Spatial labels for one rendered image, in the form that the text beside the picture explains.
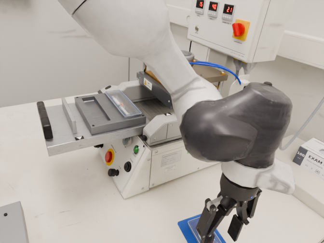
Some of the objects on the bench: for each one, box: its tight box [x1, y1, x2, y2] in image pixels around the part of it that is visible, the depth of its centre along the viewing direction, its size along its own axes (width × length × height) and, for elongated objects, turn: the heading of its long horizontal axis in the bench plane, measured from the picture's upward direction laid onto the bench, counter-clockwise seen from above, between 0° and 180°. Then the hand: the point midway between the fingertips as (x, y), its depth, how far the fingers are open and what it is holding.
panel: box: [97, 135, 147, 195], centre depth 82 cm, size 2×30×19 cm, turn 22°
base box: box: [122, 135, 220, 199], centre depth 92 cm, size 54×38×17 cm
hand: (221, 235), depth 57 cm, fingers open, 8 cm apart
